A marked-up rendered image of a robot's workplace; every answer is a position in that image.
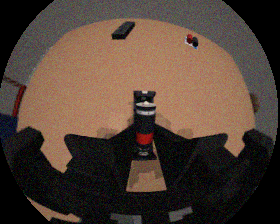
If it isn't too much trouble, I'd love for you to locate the black cylindrical battery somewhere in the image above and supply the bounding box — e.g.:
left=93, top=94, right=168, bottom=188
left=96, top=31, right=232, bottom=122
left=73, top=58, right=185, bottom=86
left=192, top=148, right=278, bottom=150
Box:
left=136, top=102, right=156, bottom=152

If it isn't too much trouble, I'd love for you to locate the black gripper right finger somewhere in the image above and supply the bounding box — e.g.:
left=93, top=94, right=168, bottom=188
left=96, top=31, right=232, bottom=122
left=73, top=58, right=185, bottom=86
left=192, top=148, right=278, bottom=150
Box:
left=152, top=123, right=229, bottom=189

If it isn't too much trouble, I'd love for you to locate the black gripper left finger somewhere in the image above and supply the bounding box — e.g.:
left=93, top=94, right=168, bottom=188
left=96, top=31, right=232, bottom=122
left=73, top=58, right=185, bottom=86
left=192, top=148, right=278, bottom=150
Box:
left=64, top=123, right=136, bottom=191

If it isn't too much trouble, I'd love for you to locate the black flat bar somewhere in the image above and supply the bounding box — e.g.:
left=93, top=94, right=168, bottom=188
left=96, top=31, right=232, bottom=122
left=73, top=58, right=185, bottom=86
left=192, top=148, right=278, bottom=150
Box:
left=111, top=21, right=135, bottom=39

